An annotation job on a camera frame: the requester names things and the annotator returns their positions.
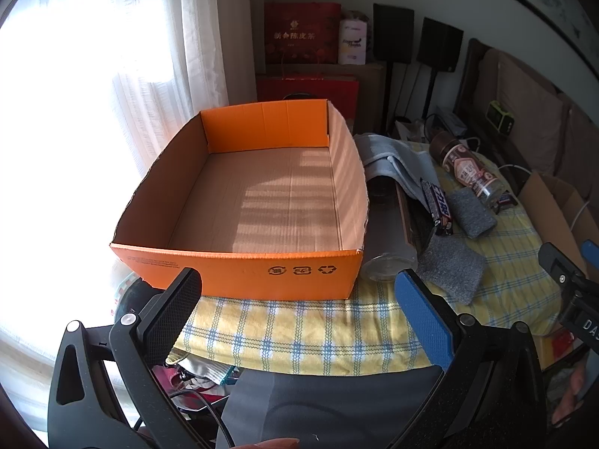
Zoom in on orange cardboard box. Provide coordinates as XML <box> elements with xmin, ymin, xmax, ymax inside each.
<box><xmin>110</xmin><ymin>98</ymin><xmax>370</xmax><ymax>301</ymax></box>

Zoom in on dark wrapped candy bar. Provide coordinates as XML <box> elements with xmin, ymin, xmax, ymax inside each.
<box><xmin>420</xmin><ymin>178</ymin><xmax>456</xmax><ymax>236</ymax></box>

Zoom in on white grey box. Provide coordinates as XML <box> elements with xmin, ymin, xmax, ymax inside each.
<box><xmin>426</xmin><ymin>107</ymin><xmax>469</xmax><ymax>136</ymax></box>

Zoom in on brown labelled jar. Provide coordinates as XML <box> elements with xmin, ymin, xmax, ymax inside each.
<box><xmin>429</xmin><ymin>131</ymin><xmax>511</xmax><ymax>209</ymax></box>
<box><xmin>360</xmin><ymin>175</ymin><xmax>419</xmax><ymax>284</ymax></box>

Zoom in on white sheer curtain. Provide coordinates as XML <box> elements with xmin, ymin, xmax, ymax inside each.
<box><xmin>0</xmin><ymin>0</ymin><xmax>267</xmax><ymax>370</ymax></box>

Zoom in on grey white mesh cloth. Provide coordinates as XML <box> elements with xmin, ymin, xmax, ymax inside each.
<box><xmin>353</xmin><ymin>133</ymin><xmax>441</xmax><ymax>199</ymax></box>

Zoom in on open brown cardboard box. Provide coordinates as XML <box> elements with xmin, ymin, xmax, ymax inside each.
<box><xmin>517</xmin><ymin>171</ymin><xmax>595</xmax><ymax>291</ymax></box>

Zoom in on red gift bag gold characters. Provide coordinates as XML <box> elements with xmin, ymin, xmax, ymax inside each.
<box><xmin>263</xmin><ymin>2</ymin><xmax>342</xmax><ymax>66</ymax></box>

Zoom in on person's right hand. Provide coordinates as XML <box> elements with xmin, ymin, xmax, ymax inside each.
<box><xmin>551</xmin><ymin>360</ymin><xmax>593</xmax><ymax>427</ymax></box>

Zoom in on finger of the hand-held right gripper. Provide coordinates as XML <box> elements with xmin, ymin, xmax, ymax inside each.
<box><xmin>538</xmin><ymin>239</ymin><xmax>599</xmax><ymax>291</ymax></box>

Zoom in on green alarm clock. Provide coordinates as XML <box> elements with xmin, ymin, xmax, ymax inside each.
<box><xmin>485</xmin><ymin>99</ymin><xmax>516</xmax><ymax>134</ymax></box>

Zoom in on black speaker on stand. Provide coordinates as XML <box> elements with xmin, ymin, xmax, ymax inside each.
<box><xmin>373</xmin><ymin>4</ymin><xmax>415</xmax><ymax>132</ymax></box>
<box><xmin>416</xmin><ymin>17</ymin><xmax>464</xmax><ymax>119</ymax></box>

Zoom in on open box of cables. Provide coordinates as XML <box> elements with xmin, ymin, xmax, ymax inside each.
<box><xmin>393</xmin><ymin>117</ymin><xmax>428</xmax><ymax>142</ymax></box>

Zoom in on pile of colourful clothes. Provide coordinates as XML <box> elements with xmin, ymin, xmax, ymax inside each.
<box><xmin>156</xmin><ymin>351</ymin><xmax>244</xmax><ymax>412</ymax></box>

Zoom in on dark floral bag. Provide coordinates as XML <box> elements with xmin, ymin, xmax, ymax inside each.
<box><xmin>341</xmin><ymin>8</ymin><xmax>376</xmax><ymax>64</ymax></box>

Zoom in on black braided cable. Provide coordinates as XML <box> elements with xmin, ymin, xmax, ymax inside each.
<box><xmin>168</xmin><ymin>386</ymin><xmax>237</xmax><ymax>449</ymax></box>

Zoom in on large brown cardboard box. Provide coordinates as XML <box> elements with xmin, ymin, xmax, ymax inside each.
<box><xmin>337</xmin><ymin>62</ymin><xmax>389</xmax><ymax>134</ymax></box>

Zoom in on white tissue pack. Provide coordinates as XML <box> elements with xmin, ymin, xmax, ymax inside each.
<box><xmin>338</xmin><ymin>19</ymin><xmax>367</xmax><ymax>65</ymax></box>

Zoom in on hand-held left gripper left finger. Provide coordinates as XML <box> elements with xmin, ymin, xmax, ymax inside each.
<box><xmin>47</xmin><ymin>266</ymin><xmax>211</xmax><ymax>449</ymax></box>

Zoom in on person's left hand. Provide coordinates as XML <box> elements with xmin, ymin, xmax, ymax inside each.
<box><xmin>234</xmin><ymin>437</ymin><xmax>300</xmax><ymax>449</ymax></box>

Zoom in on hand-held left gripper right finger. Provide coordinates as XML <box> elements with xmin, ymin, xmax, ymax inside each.
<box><xmin>394</xmin><ymin>268</ymin><xmax>548</xmax><ymax>449</ymax></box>

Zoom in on red chocolate gift bag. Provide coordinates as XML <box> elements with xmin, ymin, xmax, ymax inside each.
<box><xmin>255</xmin><ymin>75</ymin><xmax>360</xmax><ymax>132</ymax></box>

